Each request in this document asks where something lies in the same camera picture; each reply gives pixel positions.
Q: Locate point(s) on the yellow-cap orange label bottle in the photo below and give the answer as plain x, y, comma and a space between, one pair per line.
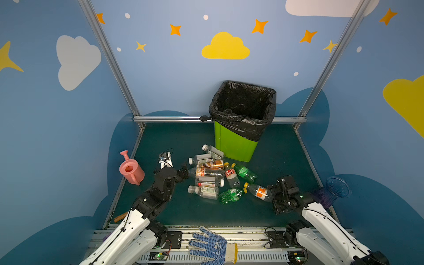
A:
259, 192

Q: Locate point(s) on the crushed green bottle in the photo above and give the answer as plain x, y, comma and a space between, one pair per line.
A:
231, 195

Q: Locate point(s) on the blue dotted work glove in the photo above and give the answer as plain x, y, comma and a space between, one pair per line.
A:
213, 248

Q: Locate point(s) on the clear square white-cap bottle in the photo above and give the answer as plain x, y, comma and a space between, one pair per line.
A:
214, 151

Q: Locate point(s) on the clear flat white-cap bottle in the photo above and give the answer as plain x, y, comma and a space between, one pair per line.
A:
201, 159

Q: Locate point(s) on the brown coffee bottle middle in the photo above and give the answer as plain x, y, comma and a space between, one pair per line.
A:
215, 165

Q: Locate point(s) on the blue plastic toy fork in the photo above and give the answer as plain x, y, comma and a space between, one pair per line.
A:
120, 218

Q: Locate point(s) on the black bin liner bag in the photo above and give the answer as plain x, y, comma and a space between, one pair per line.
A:
243, 108

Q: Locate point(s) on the pink watering can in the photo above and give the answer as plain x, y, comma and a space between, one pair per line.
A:
131, 169

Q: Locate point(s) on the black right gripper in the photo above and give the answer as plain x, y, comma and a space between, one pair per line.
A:
276, 194

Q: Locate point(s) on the green plastic trash bin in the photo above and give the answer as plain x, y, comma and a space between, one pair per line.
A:
233, 145

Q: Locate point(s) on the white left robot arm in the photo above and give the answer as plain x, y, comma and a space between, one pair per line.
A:
139, 232

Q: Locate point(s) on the red-cap orange tea bottle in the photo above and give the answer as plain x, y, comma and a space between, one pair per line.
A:
196, 172

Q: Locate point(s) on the yellow-cap red label bottle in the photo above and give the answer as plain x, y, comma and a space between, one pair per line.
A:
231, 176

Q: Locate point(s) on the green sprite bottle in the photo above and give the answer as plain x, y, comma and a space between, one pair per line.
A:
243, 172

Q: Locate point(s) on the white-cap green label bottle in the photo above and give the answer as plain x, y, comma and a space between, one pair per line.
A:
204, 191

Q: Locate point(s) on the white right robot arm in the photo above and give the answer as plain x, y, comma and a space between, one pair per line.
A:
319, 232

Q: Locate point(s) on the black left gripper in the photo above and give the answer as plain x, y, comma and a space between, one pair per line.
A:
179, 172

